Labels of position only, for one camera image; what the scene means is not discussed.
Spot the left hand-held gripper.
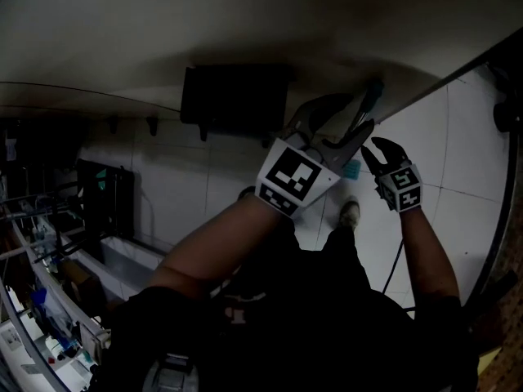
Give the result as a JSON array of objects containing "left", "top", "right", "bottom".
[{"left": 254, "top": 92, "right": 376, "bottom": 221}]

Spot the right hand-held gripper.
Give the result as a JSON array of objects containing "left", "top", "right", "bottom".
[{"left": 360, "top": 136, "right": 422, "bottom": 213}]

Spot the person's right forearm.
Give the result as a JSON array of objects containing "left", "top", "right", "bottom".
[{"left": 398, "top": 208, "right": 461, "bottom": 301}]

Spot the person's left forearm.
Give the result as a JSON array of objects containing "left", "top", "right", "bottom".
[{"left": 150, "top": 196, "right": 295, "bottom": 297}]

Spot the person's shoe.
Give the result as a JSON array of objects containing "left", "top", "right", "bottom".
[{"left": 338, "top": 195, "right": 363, "bottom": 231}]

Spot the black box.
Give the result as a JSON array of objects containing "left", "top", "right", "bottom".
[{"left": 180, "top": 63, "right": 294, "bottom": 137}]

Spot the person's black trouser leg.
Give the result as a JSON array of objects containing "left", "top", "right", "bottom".
[{"left": 324, "top": 225, "right": 371, "bottom": 297}]

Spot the black caster wheel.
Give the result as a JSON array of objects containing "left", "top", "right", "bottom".
[{"left": 493, "top": 96, "right": 523, "bottom": 134}]

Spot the person's black shirt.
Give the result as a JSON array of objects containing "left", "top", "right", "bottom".
[{"left": 87, "top": 226, "right": 479, "bottom": 392}]

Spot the black folding cart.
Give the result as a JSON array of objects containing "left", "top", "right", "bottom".
[{"left": 76, "top": 158, "right": 136, "bottom": 240}]

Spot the white storage bin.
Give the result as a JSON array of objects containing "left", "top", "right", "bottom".
[{"left": 99, "top": 234, "right": 167, "bottom": 300}]

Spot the dark storage shelf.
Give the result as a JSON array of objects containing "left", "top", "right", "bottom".
[{"left": 0, "top": 116, "right": 89, "bottom": 203}]

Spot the brown cardboard box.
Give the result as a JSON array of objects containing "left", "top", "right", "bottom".
[{"left": 60, "top": 259, "right": 108, "bottom": 304}]

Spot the white body-worn pouch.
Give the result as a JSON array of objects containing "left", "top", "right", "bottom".
[{"left": 141, "top": 352, "right": 199, "bottom": 392}]

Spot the blue packet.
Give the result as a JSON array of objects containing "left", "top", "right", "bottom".
[{"left": 30, "top": 287, "right": 56, "bottom": 316}]

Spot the white shelf rack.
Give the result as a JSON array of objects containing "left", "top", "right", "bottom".
[{"left": 0, "top": 194, "right": 114, "bottom": 392}]

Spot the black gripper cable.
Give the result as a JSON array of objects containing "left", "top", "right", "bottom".
[{"left": 382, "top": 238, "right": 418, "bottom": 314}]

